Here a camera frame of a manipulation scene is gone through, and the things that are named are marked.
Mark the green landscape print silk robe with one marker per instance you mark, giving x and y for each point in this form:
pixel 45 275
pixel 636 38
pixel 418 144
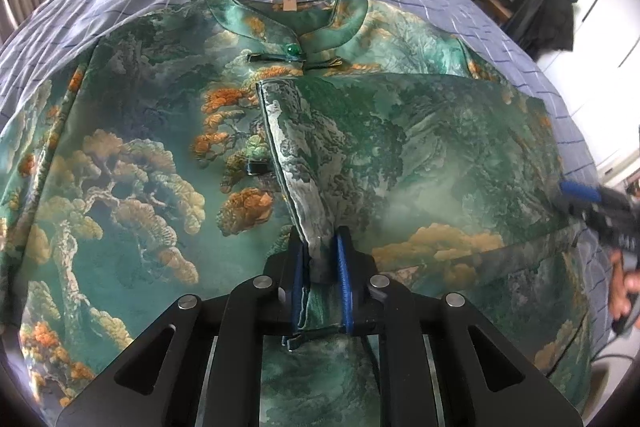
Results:
pixel 178 152

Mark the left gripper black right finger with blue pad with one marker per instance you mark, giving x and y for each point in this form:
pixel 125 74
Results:
pixel 441 361

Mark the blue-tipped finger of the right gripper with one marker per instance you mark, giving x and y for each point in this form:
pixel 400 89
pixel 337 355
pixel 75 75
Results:
pixel 571 191

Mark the person's right hand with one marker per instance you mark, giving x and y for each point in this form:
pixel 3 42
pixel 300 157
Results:
pixel 623 294

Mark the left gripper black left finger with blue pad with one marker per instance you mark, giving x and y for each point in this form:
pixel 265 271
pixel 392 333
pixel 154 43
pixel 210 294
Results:
pixel 200 361

